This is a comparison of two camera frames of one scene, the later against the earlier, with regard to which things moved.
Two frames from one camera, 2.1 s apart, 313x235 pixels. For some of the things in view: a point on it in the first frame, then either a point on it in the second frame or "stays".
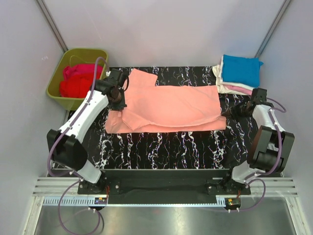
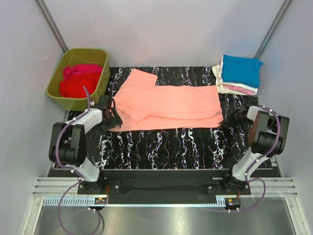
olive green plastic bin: [70, 58] stays
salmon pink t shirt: [151, 107] stays
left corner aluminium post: [51, 24] stays
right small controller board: [233, 202] stays
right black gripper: [232, 111] to [229, 121]
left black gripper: [122, 105] to [115, 122]
